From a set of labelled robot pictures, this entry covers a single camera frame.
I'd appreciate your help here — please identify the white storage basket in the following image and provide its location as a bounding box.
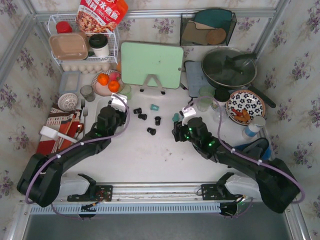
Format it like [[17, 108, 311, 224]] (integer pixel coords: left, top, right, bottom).
[[94, 96, 122, 127]]

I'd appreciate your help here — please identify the blue grey cloth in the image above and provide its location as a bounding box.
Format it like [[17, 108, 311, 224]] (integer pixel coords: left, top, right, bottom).
[[234, 137, 271, 162]]

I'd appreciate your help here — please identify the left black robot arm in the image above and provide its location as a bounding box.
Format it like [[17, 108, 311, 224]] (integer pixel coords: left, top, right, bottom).
[[16, 93, 130, 207]]

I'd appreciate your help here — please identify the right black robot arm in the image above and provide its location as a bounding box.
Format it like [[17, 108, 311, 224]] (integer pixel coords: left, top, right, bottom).
[[172, 107, 305, 213]]

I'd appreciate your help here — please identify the teal coffee capsule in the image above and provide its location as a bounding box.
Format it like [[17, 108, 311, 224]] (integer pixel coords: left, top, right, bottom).
[[172, 113, 180, 122], [150, 104, 160, 111]]

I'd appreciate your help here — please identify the black coffee capsule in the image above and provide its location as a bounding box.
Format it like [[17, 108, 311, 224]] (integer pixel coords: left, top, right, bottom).
[[154, 116, 161, 126], [138, 113, 148, 121], [147, 127, 157, 136], [133, 107, 142, 114]]

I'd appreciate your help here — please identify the green glass cup left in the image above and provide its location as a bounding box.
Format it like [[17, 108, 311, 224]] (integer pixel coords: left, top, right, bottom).
[[119, 84, 132, 100]]

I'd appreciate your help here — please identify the green glass cup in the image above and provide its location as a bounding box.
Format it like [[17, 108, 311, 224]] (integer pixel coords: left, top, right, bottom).
[[196, 86, 215, 112], [119, 84, 132, 100]]

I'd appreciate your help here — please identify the orange tangerine right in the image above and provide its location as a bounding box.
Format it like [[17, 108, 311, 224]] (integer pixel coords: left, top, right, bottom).
[[108, 80, 121, 93]]

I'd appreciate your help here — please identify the orange tangerine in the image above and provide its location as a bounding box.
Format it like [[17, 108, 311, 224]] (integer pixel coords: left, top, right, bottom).
[[97, 73, 110, 86], [108, 80, 121, 93]]

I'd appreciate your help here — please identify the pink fruit plate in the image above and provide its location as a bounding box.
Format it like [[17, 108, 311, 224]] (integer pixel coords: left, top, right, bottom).
[[91, 70, 124, 97]]

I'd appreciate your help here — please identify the orange tangerine left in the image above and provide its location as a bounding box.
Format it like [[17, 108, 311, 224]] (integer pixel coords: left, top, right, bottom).
[[97, 73, 110, 86]]

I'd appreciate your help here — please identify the silver fork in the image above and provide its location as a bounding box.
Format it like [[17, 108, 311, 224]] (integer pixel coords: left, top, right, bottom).
[[82, 107, 89, 135]]

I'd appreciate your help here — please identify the dark fork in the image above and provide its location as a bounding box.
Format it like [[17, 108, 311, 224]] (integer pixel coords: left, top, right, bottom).
[[80, 98, 86, 116]]

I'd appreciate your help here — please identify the grey glass cup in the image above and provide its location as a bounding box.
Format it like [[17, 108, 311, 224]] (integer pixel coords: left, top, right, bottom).
[[80, 85, 95, 102]]

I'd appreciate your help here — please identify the green glass cup right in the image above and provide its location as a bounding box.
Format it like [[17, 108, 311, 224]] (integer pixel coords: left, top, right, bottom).
[[196, 86, 215, 112]]

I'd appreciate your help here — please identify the metal cutting board stand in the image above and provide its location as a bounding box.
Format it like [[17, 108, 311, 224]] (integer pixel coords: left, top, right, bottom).
[[139, 74, 166, 95]]

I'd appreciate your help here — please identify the egg carton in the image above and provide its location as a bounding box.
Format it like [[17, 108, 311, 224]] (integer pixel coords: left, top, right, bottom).
[[61, 62, 113, 74]]

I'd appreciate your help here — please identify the clear plastic bottle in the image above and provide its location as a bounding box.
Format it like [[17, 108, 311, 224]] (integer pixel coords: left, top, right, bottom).
[[213, 107, 229, 123]]

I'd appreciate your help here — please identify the white lattice bowl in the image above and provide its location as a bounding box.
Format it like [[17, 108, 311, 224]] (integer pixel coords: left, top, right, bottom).
[[57, 93, 78, 112]]

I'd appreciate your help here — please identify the green cutting board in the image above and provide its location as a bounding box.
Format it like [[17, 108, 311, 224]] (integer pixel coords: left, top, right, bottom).
[[120, 41, 184, 89]]

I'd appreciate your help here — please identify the clear blue-rimmed container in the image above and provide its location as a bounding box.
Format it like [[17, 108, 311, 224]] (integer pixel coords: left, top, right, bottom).
[[58, 71, 81, 95]]

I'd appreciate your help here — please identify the black lidded jar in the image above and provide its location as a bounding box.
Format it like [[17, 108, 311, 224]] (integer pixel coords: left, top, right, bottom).
[[211, 88, 230, 110]]

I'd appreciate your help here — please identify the white cup black lid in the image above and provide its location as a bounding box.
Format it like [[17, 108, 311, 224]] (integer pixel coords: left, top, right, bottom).
[[88, 33, 110, 57]]

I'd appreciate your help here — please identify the floral patterned plate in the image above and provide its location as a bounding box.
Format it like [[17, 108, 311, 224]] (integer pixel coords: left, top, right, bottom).
[[226, 89, 266, 126]]

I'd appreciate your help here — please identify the white spatula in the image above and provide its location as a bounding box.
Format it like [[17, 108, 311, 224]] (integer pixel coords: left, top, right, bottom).
[[40, 125, 77, 143]]

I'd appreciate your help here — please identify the beige food container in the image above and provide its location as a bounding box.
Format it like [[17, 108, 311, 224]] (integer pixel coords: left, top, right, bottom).
[[49, 32, 89, 61]]

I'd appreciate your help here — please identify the black frying pan with lid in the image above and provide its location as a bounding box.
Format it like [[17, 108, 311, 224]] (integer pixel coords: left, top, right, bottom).
[[201, 47, 276, 108]]

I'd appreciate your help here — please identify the white salt bottle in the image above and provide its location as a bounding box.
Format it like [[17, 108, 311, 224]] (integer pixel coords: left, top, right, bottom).
[[242, 116, 266, 139]]

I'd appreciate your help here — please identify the red snack bag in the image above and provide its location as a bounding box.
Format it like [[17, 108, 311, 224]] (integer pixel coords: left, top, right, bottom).
[[75, 0, 129, 33]]

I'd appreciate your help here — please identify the red lidded jar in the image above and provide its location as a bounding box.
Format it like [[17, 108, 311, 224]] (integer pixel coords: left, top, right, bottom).
[[55, 21, 73, 34]]

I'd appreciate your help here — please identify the cork round coaster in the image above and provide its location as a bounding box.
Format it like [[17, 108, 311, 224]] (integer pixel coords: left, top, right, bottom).
[[205, 28, 227, 45]]

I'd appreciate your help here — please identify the black mesh organizer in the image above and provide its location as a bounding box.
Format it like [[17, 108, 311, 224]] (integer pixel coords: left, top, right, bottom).
[[179, 11, 237, 46]]

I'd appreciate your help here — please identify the white wire rack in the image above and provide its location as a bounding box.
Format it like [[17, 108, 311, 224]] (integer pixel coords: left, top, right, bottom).
[[47, 13, 119, 65]]

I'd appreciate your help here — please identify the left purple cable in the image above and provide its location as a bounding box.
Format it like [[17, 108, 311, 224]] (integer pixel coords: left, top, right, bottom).
[[24, 93, 131, 221]]

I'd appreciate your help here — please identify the purple cable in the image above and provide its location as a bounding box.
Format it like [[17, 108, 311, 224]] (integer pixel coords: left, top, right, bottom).
[[186, 96, 306, 221], [24, 93, 131, 221]]

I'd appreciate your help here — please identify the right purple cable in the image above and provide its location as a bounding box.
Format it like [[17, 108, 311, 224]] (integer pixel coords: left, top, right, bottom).
[[186, 96, 306, 221]]

